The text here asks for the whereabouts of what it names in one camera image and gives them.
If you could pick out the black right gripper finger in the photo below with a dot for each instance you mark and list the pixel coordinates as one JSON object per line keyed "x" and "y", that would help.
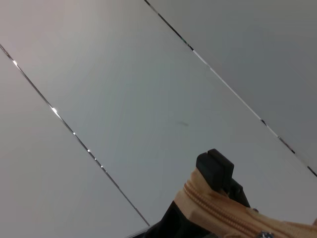
{"x": 173, "y": 223}
{"x": 215, "y": 168}

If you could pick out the khaki canvas food bag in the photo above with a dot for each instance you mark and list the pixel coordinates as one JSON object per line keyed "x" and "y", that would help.
{"x": 223, "y": 210}

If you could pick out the silver metal zipper pull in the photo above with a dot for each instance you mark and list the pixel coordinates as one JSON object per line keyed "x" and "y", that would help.
{"x": 265, "y": 234}

